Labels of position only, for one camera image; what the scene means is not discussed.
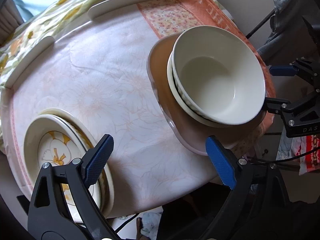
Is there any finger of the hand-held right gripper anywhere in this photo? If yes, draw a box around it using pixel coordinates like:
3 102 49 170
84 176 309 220
264 90 320 115
269 59 320 88

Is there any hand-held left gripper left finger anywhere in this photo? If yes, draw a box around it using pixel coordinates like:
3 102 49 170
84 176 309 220
26 134 118 240

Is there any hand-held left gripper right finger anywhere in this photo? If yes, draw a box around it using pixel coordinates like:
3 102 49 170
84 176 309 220
200 135 294 240

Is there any large white deep plate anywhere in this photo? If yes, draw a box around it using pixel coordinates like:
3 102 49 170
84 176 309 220
37 107 116 218

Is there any white plate with dark rim line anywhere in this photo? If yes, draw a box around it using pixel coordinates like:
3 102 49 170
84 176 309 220
54 115 108 205

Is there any white plate with duck print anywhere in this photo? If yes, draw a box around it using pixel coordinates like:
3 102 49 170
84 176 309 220
24 115 103 224

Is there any white bowl with patterned outside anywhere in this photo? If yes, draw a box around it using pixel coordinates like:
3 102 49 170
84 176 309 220
167 54 218 127

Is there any red patterned cloth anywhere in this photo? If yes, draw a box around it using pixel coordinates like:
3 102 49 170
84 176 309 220
299 134 320 175

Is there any black rod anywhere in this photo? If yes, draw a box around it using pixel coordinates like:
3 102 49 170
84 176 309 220
246 9 275 39

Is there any grey clothing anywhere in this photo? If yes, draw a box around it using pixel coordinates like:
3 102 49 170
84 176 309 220
257 0 310 55

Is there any pale pink floral tablecloth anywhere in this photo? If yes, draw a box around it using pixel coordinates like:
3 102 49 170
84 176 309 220
0 7 250 218

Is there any light blue cloth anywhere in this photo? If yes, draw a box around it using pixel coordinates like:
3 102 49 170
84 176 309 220
140 212 163 238

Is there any orange printed cloth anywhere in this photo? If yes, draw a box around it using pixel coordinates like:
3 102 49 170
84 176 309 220
137 0 277 155

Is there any short white curved table rim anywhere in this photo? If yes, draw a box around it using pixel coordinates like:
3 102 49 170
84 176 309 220
5 36 55 88

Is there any brown curtain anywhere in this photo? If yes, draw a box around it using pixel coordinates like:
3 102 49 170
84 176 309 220
0 4 24 45

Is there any light blue sheer curtain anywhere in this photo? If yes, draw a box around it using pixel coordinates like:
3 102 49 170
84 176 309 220
14 0 65 22

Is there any black cable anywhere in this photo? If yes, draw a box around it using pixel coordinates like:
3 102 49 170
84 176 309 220
246 152 320 170
112 212 140 233

